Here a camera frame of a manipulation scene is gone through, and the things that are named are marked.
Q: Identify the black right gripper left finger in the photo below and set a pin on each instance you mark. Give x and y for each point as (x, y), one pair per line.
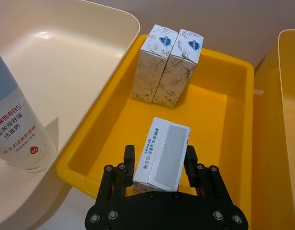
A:
(128, 163)

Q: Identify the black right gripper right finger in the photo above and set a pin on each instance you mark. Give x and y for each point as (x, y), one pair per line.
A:
(191, 167)

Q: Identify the yellow plastic bin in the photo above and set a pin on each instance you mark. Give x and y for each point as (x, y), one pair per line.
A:
(269, 134)
(209, 115)

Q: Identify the white floral print soap box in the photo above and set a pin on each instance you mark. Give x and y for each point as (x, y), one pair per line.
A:
(150, 69)
(179, 74)

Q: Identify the small white sticker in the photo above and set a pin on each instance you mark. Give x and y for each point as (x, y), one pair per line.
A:
(259, 92)

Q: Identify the white and blue cleanser tube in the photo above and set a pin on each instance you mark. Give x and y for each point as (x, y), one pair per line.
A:
(15, 124)

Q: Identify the cream plastic bin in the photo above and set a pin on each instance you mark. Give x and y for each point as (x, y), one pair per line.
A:
(291, 100)
(66, 60)

